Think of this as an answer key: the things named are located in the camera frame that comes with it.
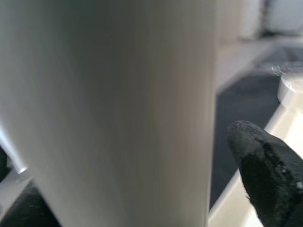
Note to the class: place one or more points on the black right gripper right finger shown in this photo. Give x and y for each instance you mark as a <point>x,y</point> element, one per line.
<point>272,179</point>

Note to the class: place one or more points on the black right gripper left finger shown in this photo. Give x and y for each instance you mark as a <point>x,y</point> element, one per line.
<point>26,210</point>

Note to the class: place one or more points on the white plastic table leg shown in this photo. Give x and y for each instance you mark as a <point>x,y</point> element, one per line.
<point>106,106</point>

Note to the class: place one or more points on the white plastic table top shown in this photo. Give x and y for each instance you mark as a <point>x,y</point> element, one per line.
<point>279,142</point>

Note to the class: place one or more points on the black table cloth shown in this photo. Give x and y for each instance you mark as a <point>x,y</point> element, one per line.
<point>239,106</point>

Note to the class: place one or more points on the clear plastic bag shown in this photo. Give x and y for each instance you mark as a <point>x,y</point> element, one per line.
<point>279,69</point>

